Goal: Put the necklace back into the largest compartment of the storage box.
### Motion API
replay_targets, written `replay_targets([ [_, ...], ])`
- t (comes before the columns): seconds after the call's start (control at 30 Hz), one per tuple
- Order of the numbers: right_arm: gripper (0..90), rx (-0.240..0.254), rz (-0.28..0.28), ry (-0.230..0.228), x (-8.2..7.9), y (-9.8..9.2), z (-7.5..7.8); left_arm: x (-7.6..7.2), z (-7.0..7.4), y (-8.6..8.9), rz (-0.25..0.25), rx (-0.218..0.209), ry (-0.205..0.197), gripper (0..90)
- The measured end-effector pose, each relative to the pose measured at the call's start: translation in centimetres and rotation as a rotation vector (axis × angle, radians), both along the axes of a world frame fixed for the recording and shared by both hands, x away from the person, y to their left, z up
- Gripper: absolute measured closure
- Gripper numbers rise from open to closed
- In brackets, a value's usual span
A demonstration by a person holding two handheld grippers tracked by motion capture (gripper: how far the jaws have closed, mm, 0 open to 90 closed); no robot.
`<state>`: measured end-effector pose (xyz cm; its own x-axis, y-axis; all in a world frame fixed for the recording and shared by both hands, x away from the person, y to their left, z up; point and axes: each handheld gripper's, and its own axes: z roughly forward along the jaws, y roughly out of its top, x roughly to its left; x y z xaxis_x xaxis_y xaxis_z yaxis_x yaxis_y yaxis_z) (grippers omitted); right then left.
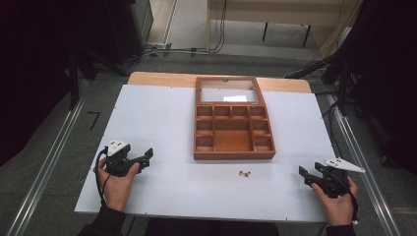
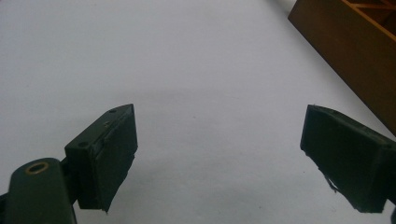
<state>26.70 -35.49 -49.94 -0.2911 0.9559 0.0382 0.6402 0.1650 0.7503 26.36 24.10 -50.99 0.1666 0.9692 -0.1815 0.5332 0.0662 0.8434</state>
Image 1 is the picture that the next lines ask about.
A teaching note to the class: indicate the person's right hand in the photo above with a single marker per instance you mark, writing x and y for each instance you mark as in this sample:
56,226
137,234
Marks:
337,208

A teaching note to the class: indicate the black cabinet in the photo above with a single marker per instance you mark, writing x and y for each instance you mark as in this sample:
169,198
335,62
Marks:
131,26

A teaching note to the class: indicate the black stand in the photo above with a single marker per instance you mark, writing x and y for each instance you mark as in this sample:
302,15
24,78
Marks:
342,85
74,78

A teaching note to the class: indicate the white board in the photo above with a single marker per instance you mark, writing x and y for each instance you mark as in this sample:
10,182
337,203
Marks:
164,124

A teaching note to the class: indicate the person's left hand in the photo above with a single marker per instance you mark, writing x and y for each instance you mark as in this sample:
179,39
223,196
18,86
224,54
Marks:
116,190

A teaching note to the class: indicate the small rose gold jewellery piece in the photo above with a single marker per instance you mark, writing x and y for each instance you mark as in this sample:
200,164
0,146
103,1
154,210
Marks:
244,174

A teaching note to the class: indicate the metal floor rail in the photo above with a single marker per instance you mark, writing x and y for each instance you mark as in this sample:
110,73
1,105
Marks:
46,164
367,164

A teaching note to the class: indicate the person's dark torso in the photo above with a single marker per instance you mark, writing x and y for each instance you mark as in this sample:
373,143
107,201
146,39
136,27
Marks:
213,227

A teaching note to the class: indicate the dark curtain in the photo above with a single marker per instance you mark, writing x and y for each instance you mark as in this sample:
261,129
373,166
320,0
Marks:
32,65
390,82

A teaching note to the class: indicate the light wooden table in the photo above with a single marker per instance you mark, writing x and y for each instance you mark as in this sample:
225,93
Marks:
157,79

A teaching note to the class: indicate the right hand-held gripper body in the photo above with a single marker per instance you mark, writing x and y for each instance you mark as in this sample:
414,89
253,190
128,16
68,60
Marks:
334,180

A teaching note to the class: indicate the light wooden bench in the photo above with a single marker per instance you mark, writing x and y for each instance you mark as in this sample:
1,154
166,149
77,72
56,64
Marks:
278,13

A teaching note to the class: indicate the wooden compartment box with glass lid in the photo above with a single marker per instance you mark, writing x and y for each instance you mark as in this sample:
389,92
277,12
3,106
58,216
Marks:
233,131

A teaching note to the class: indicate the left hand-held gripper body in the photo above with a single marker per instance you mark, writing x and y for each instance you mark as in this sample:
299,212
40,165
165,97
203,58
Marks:
118,160

